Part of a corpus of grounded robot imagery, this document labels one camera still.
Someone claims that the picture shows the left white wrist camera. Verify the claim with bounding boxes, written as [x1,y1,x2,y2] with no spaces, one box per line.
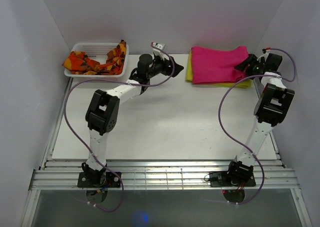
[150,42,167,60]

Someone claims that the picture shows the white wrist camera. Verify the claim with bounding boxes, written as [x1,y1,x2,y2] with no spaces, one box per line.
[258,47,271,61]
[150,42,167,60]

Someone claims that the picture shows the aluminium frame rail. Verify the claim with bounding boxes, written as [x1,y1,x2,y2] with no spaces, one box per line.
[21,158,312,227]

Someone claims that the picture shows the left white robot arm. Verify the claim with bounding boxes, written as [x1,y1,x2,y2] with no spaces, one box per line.
[78,54,184,188]

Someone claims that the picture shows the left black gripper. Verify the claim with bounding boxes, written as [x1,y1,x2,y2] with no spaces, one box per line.
[147,54,184,80]

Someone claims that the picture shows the white plastic basket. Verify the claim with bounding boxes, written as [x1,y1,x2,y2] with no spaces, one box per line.
[64,42,130,84]

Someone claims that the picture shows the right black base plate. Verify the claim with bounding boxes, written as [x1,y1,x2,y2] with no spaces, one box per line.
[204,171,256,188]

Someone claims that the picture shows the orange patterned trousers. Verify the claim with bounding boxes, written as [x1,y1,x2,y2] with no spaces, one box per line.
[61,39,127,76]

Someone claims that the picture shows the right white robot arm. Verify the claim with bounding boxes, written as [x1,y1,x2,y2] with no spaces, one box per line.
[225,47,295,187]

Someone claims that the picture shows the pink trousers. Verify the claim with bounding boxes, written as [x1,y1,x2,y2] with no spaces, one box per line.
[190,45,249,84]

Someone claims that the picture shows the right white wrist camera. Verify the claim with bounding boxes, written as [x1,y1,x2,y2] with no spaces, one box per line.
[258,47,271,61]

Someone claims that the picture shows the folded yellow trousers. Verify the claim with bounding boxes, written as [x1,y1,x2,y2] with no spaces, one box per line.
[185,51,252,89]

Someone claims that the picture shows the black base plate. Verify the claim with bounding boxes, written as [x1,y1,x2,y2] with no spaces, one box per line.
[77,172,121,188]
[204,171,256,188]

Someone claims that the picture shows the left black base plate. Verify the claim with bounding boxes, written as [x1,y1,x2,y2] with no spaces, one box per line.
[77,172,121,188]

